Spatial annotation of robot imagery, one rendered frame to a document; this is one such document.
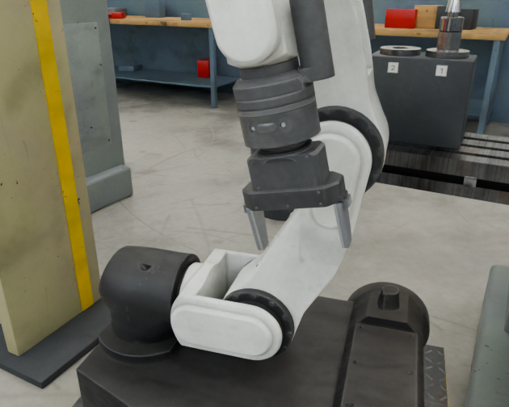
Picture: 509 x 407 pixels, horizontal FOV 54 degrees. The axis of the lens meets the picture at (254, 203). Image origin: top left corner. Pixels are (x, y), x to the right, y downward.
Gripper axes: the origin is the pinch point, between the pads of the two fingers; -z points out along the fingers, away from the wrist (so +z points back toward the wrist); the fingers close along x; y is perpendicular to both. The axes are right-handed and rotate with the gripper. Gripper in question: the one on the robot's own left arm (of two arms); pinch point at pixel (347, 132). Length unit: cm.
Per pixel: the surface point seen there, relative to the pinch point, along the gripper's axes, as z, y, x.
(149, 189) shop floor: -70, 181, -151
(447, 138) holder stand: -7.4, 14.2, 19.8
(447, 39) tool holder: 13.0, 18.4, 20.8
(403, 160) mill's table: -9.9, 9.3, 10.4
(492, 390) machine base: -83, 22, 30
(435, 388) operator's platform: -60, -4, 14
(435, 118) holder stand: -2.8, 14.8, 17.5
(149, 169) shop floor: -67, 217, -168
